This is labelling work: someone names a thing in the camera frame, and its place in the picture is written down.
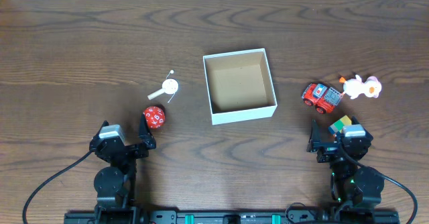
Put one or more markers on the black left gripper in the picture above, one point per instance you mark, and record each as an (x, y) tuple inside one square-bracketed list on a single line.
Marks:
[(129, 149)]

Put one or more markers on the red polyhedral die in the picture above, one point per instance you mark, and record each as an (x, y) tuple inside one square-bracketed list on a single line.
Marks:
[(155, 117)]

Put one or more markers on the colourful puzzle cube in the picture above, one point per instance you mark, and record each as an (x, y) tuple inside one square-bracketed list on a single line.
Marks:
[(338, 125)]

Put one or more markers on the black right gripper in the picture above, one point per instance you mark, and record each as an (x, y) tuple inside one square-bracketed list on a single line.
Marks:
[(328, 150)]

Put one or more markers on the red toy truck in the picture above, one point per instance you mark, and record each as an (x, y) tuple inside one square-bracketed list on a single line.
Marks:
[(323, 98)]

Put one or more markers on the white cardboard box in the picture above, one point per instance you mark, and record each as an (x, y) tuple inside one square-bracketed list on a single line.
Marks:
[(239, 86)]

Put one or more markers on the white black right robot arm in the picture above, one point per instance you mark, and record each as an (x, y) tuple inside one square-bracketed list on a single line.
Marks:
[(356, 188)]

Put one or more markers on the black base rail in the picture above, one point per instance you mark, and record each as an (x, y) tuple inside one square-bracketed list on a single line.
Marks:
[(294, 215)]

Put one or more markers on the white duck toy pink hat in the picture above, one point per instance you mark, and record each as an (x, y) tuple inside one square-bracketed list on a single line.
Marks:
[(355, 86)]

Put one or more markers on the small white rattle drum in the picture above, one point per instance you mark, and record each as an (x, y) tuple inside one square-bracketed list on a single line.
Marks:
[(170, 87)]

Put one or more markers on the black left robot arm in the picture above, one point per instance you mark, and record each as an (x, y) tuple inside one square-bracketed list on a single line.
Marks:
[(115, 184)]

